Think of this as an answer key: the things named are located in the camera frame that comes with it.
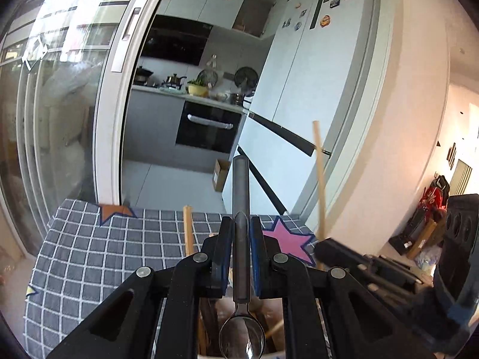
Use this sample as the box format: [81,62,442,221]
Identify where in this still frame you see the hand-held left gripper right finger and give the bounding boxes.
[250,216,435,359]

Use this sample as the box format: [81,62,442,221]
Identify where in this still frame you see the black cooking pot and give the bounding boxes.
[134,66,154,85]

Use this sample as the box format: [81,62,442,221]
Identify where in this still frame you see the group of fridge magnets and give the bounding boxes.
[282,0,354,31]

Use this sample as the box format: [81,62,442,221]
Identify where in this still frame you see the white wall cabinets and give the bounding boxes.
[165,0,278,38]

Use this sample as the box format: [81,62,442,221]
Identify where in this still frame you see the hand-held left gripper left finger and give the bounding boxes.
[47,216,234,359]

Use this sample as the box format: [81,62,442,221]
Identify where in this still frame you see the black built-in oven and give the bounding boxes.
[175,101,243,154]

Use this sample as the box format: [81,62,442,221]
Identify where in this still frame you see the wooden chopstick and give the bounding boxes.
[183,205,196,258]
[312,120,329,241]
[266,321,285,341]

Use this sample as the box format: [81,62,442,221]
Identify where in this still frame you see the grey checked tablecloth with stars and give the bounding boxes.
[23,199,319,359]

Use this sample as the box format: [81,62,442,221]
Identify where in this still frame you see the long cardboard box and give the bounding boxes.
[406,219,438,260]

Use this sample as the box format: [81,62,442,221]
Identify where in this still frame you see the white refrigerator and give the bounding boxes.
[222,0,382,215]

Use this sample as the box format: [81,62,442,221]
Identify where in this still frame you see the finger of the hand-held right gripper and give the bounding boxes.
[361,254,436,281]
[316,237,431,300]

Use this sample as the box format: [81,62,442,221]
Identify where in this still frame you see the grey kitchen base cabinet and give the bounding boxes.
[123,84,248,174]

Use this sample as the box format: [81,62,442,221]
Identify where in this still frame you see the black range hood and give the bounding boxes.
[140,15,213,66]

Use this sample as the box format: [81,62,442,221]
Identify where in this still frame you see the beige utensil holder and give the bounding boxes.
[196,297,285,359]

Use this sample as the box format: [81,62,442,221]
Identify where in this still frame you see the sliding glass door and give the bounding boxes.
[0,0,176,255]

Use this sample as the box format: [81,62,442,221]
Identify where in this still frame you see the round black fan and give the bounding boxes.
[234,66,259,88]

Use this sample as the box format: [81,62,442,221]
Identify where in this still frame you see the yellow bowl with greens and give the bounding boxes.
[186,81,209,98]

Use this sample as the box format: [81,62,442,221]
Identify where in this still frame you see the metal spoon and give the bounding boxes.
[219,155,266,359]

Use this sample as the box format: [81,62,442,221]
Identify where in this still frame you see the red bag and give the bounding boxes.
[419,187,443,214]

